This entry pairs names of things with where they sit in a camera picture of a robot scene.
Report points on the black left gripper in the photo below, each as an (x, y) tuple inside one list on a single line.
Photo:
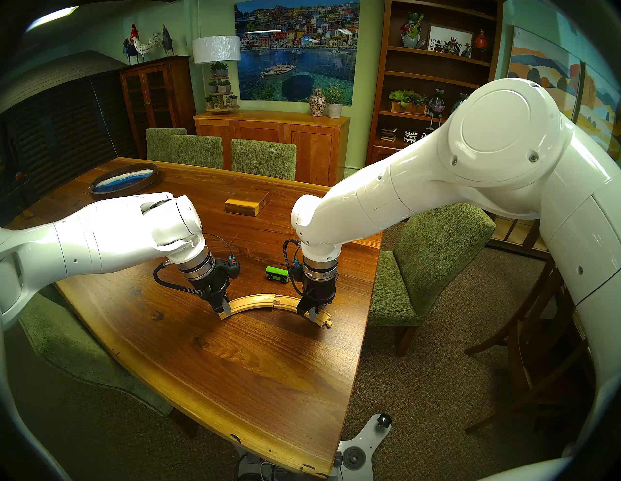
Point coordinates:
[(213, 285)]

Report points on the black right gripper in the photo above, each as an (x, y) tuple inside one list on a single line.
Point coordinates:
[(319, 292)]

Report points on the curved wooden train track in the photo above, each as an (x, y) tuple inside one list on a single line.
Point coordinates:
[(287, 304), (252, 301)]

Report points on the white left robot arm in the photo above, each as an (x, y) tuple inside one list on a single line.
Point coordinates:
[(97, 240)]

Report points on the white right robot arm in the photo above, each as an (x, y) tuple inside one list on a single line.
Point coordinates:
[(499, 136)]

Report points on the green toy train car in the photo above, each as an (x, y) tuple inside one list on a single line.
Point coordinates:
[(277, 274)]

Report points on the flat wooden box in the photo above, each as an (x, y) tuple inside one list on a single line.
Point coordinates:
[(247, 203)]

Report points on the black knob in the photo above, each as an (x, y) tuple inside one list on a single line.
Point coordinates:
[(384, 420)]

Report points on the green upholstered dining chair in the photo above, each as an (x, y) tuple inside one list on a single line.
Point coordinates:
[(264, 160), (436, 252), (160, 143), (58, 344), (199, 152)]

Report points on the round tray with blue inlay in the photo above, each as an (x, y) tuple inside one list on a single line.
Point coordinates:
[(121, 179)]

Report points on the light wooden sideboard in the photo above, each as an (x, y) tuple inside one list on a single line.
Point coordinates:
[(271, 133)]

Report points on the small stack of books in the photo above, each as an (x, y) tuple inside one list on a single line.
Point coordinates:
[(389, 135)]

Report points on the tiered wooden plant stand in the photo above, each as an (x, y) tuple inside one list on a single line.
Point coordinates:
[(222, 109)]

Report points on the black and white patterned cup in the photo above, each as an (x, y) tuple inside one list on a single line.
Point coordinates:
[(411, 137)]

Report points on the plant in white pot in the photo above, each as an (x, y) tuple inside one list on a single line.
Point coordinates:
[(335, 109)]

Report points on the patterned ceramic vase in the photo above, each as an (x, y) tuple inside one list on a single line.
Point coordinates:
[(318, 103)]

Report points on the dark wooden chair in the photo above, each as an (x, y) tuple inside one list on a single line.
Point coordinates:
[(521, 349)]

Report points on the dark sideboard with glass doors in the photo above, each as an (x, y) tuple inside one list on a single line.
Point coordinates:
[(514, 232)]

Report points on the dark glass-door cabinet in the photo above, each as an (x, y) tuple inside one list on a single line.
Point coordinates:
[(174, 97)]

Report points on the succulents in wooden planter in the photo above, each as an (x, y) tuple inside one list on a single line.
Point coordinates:
[(407, 103)]

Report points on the small potted green plant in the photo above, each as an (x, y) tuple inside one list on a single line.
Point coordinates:
[(219, 69)]

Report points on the metal frog figurine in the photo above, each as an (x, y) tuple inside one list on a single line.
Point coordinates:
[(461, 98), (436, 104)]

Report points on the dark slatted window blinds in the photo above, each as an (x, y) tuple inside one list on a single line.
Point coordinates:
[(63, 126)]

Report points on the white lamp shade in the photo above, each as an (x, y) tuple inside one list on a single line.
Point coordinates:
[(216, 49)]

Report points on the tall wooden bookshelf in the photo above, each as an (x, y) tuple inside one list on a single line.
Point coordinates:
[(388, 63)]

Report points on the dark rooster figurine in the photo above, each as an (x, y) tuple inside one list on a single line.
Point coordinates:
[(167, 42)]

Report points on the white rooster figurine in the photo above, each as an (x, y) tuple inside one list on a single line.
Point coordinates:
[(145, 47)]

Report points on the blue and red rooster figurine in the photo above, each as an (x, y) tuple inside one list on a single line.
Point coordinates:
[(131, 48)]

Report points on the green frog figurine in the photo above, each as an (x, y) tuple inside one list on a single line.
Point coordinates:
[(411, 31)]

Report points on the framed text sign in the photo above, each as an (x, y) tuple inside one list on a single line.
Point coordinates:
[(444, 35)]

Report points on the red round figurine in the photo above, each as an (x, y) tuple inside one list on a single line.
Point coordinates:
[(481, 43)]

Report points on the abstract landscape painting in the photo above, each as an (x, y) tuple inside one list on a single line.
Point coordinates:
[(538, 63), (599, 106)]

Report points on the ceiling light panel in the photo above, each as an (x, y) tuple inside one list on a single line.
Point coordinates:
[(51, 18)]

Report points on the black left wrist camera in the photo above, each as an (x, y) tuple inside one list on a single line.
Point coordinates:
[(232, 269)]

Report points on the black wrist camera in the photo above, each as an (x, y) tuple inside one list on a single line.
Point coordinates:
[(296, 275), (232, 269)]

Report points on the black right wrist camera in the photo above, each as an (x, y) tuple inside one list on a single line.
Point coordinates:
[(296, 275)]

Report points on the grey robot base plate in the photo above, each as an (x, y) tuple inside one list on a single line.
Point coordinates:
[(361, 443)]

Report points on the harbour town wall picture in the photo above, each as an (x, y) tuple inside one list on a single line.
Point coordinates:
[(296, 53)]

